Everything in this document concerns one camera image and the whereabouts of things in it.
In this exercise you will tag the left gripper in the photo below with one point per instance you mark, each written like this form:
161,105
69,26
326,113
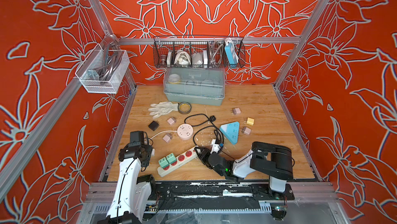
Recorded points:
147,148

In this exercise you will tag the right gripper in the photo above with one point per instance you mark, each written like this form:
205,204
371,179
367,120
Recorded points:
204,155

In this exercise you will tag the green plug adapter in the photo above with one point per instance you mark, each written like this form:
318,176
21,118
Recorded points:
171,158
163,162

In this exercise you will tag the pink plug adapter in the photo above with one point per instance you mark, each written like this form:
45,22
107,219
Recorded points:
246,131
167,138
236,111
171,121

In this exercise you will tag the white power strip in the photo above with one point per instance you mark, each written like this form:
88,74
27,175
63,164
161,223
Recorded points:
177,161

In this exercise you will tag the pink round power socket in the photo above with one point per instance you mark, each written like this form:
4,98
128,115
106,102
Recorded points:
185,131

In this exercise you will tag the yellow plug adapter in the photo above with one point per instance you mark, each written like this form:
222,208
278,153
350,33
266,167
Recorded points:
250,121

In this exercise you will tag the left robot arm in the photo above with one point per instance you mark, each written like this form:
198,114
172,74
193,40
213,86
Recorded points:
132,191

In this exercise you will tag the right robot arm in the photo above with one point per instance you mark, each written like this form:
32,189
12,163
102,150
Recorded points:
276,161

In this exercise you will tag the white work glove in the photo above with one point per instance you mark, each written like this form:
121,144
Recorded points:
162,108

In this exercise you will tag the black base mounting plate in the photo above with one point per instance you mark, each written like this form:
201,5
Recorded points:
258,190

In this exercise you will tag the tape roll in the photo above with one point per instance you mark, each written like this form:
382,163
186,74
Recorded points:
184,108

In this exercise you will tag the grey plastic storage box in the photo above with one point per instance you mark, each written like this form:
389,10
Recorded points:
195,86

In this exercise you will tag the blue power bank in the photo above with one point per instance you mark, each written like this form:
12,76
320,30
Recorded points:
230,52

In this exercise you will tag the clear plastic wall basket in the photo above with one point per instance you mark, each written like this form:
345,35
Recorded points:
104,70

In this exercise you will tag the black wire basket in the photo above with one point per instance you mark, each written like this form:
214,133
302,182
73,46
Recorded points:
198,52

